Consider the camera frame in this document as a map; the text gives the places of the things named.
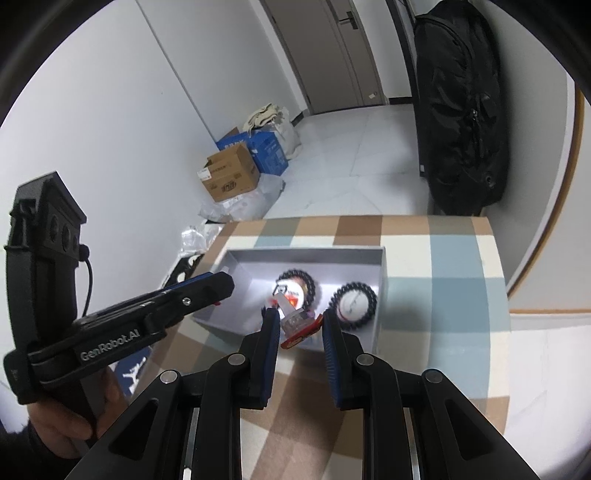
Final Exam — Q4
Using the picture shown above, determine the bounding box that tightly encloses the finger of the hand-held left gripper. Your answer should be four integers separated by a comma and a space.
144, 271, 235, 329
163, 255, 218, 296

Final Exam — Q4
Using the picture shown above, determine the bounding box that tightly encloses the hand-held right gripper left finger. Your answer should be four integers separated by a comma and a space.
65, 308, 283, 480

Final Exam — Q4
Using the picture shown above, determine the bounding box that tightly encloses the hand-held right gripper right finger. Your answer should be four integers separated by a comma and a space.
322, 314, 541, 480

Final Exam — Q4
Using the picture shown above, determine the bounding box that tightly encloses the orange red toy ring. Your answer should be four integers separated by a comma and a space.
279, 295, 322, 350

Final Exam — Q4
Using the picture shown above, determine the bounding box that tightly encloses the silver cardboard box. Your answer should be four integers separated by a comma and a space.
191, 247, 387, 356

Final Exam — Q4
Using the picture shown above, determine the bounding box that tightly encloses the black beaded bracelet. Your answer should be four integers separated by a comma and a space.
276, 269, 320, 311
329, 282, 378, 330

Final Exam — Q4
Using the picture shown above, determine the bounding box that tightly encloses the white printed pin badge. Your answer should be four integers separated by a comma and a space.
278, 278, 306, 309

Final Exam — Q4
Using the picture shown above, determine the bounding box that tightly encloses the person's left forearm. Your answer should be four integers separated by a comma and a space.
0, 406, 70, 480

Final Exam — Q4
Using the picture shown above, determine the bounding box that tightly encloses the person's left hand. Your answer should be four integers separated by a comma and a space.
30, 369, 127, 460

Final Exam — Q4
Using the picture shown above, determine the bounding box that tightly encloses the clear plastic wrapping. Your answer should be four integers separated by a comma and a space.
178, 174, 286, 259

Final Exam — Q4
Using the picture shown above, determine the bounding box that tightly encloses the checkered tablecloth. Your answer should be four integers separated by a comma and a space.
111, 215, 513, 480

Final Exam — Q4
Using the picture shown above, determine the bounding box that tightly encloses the brown cardboard box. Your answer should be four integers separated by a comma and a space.
198, 142, 260, 202

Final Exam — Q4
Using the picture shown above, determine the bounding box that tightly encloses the blue cardboard box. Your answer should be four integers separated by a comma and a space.
216, 128, 289, 175

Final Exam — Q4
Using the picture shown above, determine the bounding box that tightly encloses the white bag with beige cloth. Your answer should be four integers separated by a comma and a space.
240, 104, 301, 160

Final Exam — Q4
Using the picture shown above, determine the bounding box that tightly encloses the white panel with wooden edge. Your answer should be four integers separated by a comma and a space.
505, 85, 588, 315

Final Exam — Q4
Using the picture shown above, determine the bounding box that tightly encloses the beige door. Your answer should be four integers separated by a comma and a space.
261, 0, 386, 116

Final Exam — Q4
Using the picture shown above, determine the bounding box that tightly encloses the black backpack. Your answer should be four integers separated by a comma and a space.
412, 2, 507, 217

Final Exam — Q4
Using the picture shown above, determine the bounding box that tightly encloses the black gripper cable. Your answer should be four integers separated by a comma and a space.
78, 246, 94, 315

